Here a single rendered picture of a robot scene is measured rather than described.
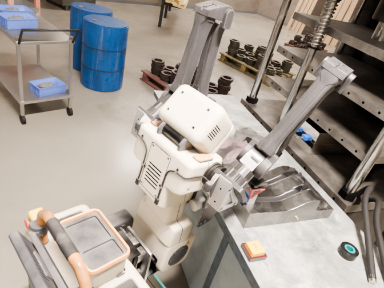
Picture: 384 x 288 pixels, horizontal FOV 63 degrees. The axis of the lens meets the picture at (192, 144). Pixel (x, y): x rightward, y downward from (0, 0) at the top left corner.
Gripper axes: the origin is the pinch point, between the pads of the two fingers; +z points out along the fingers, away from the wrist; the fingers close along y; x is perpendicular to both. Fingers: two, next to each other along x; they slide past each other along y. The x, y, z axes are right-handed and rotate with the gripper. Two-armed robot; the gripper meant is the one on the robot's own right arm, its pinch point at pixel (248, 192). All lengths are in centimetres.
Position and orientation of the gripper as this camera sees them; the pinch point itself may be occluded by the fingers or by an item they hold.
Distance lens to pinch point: 142.2
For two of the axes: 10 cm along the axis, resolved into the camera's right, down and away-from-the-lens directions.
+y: -3.4, -5.8, 7.4
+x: -9.1, 0.1, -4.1
